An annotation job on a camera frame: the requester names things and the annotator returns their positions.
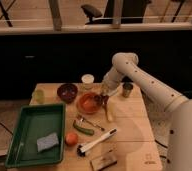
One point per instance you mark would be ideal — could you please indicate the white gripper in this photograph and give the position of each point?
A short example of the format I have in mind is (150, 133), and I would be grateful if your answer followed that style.
(110, 83)

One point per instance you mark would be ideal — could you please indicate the dark purple grapes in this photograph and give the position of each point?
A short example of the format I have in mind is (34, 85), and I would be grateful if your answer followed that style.
(101, 99)

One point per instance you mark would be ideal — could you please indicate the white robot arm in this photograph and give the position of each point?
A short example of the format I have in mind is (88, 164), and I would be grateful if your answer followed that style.
(179, 154)

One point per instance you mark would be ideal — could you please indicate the red orange bowl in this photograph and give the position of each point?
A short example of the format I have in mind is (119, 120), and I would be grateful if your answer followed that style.
(86, 103)

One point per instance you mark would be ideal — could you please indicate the dark maroon bowl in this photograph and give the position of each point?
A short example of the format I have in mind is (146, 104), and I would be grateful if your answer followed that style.
(67, 92)

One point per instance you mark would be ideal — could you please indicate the metal cup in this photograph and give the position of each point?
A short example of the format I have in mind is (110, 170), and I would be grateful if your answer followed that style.
(127, 88)

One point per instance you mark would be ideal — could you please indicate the pale yellow banana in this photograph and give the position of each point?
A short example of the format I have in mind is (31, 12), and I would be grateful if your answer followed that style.
(107, 111)

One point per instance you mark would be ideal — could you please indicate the metal spoon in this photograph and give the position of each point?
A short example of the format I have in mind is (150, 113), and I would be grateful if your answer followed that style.
(83, 119)

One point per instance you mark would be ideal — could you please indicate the green chili pepper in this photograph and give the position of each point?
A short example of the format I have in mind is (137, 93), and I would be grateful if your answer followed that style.
(83, 130)

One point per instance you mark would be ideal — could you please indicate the orange tomato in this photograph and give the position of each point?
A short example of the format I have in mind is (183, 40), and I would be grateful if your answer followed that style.
(71, 139)

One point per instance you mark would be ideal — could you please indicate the small green cup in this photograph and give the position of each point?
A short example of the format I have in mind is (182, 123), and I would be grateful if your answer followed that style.
(38, 96)

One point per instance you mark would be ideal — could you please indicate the white black brush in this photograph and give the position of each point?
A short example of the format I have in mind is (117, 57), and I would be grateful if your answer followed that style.
(82, 149)

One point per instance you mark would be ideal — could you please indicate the black office chair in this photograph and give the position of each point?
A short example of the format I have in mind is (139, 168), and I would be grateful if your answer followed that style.
(132, 11)

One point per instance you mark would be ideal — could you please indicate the wooden block eraser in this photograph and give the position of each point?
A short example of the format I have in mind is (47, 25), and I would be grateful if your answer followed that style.
(103, 161)

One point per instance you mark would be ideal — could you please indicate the green plastic tray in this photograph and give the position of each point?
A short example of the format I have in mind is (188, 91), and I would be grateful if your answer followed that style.
(35, 122)

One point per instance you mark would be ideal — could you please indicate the grey blue sponge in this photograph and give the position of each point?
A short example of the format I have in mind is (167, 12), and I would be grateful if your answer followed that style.
(47, 142)

